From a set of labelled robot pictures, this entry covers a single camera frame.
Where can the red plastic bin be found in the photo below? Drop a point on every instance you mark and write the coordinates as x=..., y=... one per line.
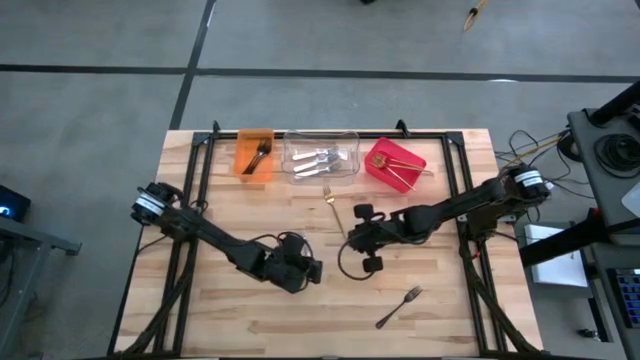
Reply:
x=385, y=145

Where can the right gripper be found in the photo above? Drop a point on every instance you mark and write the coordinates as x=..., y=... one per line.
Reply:
x=372, y=232

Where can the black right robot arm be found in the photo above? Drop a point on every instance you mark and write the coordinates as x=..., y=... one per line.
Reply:
x=450, y=205

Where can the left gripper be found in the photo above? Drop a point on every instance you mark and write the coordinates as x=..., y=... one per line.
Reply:
x=287, y=260

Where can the keypad with blue keys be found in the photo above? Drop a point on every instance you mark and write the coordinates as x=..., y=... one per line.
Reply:
x=627, y=295

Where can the black box with blue light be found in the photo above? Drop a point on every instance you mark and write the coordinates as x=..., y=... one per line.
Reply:
x=12, y=202

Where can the white box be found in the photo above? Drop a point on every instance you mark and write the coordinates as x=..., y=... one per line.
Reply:
x=560, y=270

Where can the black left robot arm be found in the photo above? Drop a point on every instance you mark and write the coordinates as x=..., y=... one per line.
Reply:
x=215, y=237

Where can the orange plastic bin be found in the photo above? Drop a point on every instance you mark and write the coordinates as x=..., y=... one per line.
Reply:
x=250, y=150

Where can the small black floor object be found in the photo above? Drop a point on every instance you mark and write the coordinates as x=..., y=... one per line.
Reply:
x=589, y=334

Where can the white paper sheet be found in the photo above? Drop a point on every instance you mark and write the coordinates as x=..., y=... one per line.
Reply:
x=634, y=200

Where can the black diagonal beam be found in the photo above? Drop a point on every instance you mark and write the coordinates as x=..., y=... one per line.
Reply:
x=555, y=245

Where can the yellow black floor tool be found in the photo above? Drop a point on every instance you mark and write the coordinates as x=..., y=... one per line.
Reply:
x=472, y=17

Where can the clear plastic bin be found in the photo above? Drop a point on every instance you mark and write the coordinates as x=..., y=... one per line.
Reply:
x=295, y=142

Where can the grey side table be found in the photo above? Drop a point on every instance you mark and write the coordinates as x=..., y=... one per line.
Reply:
x=40, y=237

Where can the grey equipment cart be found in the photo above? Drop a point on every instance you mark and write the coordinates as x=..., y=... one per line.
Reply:
x=587, y=165

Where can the black post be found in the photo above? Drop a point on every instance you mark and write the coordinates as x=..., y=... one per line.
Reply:
x=615, y=105

